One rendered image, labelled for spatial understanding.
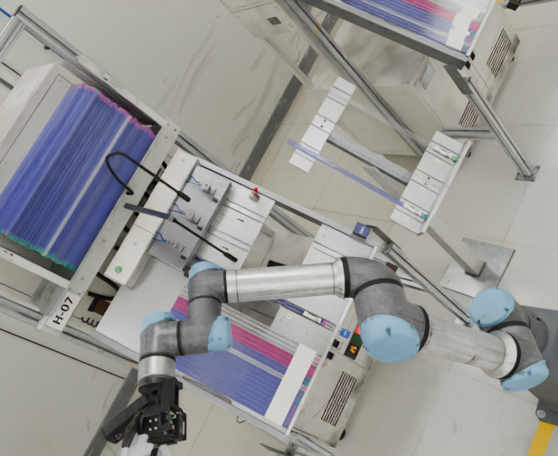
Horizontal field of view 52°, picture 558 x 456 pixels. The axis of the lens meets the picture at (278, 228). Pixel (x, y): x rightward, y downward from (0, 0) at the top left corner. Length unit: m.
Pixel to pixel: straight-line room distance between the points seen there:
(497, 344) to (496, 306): 0.14
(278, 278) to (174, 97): 2.49
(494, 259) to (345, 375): 0.80
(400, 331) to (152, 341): 0.51
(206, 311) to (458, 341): 0.57
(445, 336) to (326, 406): 1.19
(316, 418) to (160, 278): 0.90
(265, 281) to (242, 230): 0.68
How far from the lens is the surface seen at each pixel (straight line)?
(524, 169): 2.70
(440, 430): 2.42
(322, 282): 1.29
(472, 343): 1.40
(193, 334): 1.22
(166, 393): 1.18
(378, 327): 1.21
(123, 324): 1.97
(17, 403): 3.62
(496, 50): 3.04
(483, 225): 2.69
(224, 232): 1.95
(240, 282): 1.29
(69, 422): 3.78
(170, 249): 1.91
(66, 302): 1.89
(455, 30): 2.31
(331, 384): 2.42
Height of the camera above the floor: 2.11
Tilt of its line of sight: 37 degrees down
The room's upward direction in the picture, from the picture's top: 53 degrees counter-clockwise
